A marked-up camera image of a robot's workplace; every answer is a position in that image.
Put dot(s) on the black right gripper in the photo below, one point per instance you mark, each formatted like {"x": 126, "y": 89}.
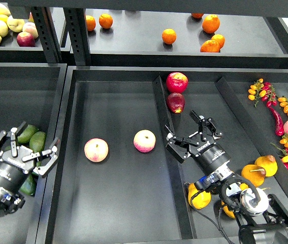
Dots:
{"x": 208, "y": 154}

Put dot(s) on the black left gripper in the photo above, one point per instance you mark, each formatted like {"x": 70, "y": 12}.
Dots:
{"x": 19, "y": 162}

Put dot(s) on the dark green avocado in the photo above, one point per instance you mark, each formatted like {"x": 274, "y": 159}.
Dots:
{"x": 29, "y": 186}

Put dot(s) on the yellow orange pear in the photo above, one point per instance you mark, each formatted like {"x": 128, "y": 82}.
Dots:
{"x": 201, "y": 200}

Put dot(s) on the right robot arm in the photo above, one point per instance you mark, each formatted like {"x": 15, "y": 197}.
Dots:
{"x": 261, "y": 218}

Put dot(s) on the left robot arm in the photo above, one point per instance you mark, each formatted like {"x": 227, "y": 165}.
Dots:
{"x": 10, "y": 203}

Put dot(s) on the green avocado top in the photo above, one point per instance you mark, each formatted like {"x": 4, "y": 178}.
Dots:
{"x": 27, "y": 134}

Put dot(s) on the yellow pear far right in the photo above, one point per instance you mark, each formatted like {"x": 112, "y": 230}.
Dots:
{"x": 268, "y": 163}

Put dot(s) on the dark red apple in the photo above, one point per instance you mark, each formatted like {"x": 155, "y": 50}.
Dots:
{"x": 175, "y": 102}

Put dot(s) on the pink apple centre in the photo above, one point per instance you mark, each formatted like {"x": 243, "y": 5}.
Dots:
{"x": 144, "y": 141}

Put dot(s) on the bright red apple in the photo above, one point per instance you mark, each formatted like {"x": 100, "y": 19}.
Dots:
{"x": 176, "y": 82}

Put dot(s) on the black left tray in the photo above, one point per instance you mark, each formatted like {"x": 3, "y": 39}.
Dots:
{"x": 30, "y": 93}

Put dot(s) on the pink apple left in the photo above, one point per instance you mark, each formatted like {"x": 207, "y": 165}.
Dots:
{"x": 96, "y": 150}

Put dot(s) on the orange cherry tomato bunch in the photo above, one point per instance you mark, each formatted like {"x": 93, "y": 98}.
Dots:
{"x": 256, "y": 91}

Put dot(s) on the red chili pepper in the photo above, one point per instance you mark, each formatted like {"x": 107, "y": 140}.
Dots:
{"x": 279, "y": 130}

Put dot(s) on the black divided tray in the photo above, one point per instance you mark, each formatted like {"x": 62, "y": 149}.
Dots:
{"x": 136, "y": 197}

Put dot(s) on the orange on shelf front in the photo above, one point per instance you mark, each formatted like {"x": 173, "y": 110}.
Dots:
{"x": 210, "y": 46}

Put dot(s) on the orange behind front orange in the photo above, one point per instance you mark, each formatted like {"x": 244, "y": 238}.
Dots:
{"x": 220, "y": 39}

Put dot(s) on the orange on shelf centre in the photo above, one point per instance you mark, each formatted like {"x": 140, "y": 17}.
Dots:
{"x": 169, "y": 36}

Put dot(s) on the red apple on shelf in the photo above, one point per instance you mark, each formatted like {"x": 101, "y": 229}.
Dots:
{"x": 25, "y": 39}

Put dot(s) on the large orange on shelf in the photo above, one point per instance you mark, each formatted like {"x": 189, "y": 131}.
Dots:
{"x": 211, "y": 23}

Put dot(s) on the pink peach on shelf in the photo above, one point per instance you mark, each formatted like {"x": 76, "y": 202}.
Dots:
{"x": 30, "y": 27}

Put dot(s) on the pale yellow apple right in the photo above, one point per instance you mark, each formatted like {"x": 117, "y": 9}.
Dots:
{"x": 15, "y": 25}

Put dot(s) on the yellow lemon on shelf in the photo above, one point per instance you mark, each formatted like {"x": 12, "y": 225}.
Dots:
{"x": 3, "y": 18}

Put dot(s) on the orange on shelf left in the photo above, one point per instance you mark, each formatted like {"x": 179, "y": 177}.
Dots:
{"x": 90, "y": 23}

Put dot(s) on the black shelf upright post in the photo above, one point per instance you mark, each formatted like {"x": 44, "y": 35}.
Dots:
{"x": 47, "y": 35}

